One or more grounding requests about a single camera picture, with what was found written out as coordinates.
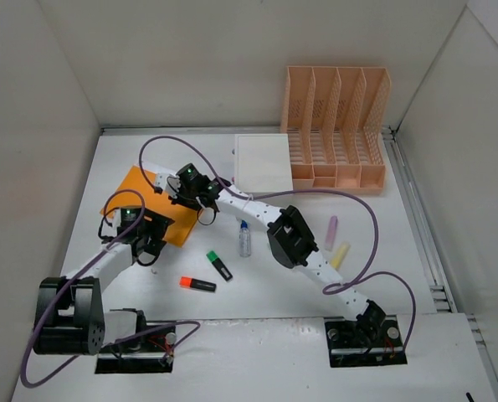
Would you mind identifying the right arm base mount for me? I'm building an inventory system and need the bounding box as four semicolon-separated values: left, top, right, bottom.
324;316;408;369

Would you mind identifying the pastel pink highlighter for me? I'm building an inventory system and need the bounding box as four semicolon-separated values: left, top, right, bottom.
324;215;338;251

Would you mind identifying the orange cap black highlighter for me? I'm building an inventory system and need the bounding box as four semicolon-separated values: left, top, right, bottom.
179;276;217;293

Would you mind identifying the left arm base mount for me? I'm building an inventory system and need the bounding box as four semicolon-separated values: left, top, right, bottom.
95;326;177;374

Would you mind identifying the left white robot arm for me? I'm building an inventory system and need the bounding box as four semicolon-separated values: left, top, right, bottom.
33;207;174;355

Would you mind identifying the clear spray bottle blue cap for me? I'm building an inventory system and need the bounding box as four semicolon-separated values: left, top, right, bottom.
239;220;252;258

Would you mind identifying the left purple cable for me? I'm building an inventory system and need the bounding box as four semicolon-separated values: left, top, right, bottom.
21;188;202;389

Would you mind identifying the white drawer box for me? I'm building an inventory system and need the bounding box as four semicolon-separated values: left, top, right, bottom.
234;133;293;196

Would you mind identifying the peach desk file organizer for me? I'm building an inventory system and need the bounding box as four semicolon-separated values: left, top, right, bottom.
280;66;392;195

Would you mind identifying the green cap black highlighter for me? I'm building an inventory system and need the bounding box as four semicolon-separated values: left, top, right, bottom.
206;250;233;282

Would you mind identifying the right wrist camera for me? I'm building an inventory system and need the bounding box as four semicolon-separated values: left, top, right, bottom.
153;173;173;195

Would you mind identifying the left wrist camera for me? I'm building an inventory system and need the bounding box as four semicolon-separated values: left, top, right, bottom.
100;209;120;231

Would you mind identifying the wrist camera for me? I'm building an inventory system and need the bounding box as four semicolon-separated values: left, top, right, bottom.
100;209;120;231
153;173;173;195

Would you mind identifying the pastel yellow highlighter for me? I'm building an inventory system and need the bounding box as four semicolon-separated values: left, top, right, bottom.
330;241;350;271

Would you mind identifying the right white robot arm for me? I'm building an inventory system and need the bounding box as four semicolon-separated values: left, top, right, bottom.
154;163;386;345

